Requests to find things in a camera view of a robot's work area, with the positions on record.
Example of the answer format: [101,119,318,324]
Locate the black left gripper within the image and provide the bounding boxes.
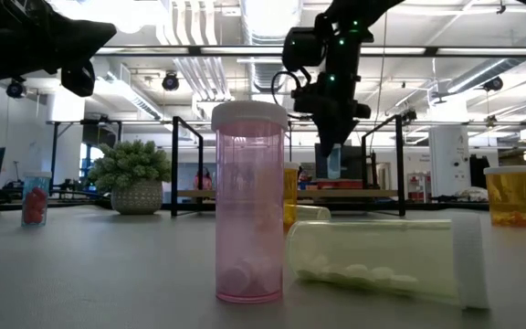
[11,0,118,79]

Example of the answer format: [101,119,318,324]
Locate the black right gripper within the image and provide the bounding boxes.
[310,72,373,157]

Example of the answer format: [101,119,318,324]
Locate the small blue pill bottle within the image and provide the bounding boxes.
[327,143,342,180]

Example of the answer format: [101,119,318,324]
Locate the orange bottle with mixed pills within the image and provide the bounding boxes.
[283,161,300,231]

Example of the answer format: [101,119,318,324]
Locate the pale yellow pill bottle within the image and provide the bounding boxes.
[289,204,332,222]

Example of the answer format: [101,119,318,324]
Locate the tall pink pill bottle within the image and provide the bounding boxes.
[211,100,289,304]

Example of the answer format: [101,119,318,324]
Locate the pale green pill bottle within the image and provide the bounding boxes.
[285,212,491,311]

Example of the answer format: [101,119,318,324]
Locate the blue bottle with red pills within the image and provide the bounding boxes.
[20,170,53,228]

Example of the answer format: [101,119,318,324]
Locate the orange pill bottle white cap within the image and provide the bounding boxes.
[482,164,526,228]

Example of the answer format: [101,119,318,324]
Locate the black monitor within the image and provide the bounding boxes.
[314,143,365,182]

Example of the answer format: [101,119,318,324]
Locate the red storage box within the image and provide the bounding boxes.
[299,179,364,190]

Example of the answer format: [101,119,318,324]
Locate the white rack red bins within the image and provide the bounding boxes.
[406,171,432,202]

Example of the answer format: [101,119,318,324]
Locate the black background metal stand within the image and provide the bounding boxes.
[46,119,122,193]

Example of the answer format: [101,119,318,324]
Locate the white square column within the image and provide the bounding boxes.
[428,123,470,198]

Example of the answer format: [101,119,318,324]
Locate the overhead LED light bar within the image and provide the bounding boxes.
[93,44,526,59]

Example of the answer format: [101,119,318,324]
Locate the person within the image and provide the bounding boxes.
[193,166,215,191]

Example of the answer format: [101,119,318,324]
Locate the green plant in patterned pot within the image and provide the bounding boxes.
[87,139,173,216]

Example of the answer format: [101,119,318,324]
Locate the white crumpled cloth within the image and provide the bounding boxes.
[454,186,490,203]

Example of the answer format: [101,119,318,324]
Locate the gray table mat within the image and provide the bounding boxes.
[0,205,526,329]

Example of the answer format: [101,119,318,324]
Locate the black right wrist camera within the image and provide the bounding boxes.
[291,86,320,115]

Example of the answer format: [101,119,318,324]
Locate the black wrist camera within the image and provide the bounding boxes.
[60,58,97,99]
[291,86,320,115]

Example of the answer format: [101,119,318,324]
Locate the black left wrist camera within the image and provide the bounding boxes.
[60,58,97,99]

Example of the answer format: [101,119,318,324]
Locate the wooden shelf black metal frame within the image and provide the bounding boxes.
[171,114,406,218]

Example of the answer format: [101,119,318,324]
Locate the silver ribbed ventilation duct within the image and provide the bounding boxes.
[239,0,292,95]

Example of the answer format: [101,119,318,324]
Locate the black aluminium rig frame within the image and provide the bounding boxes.
[0,198,526,216]

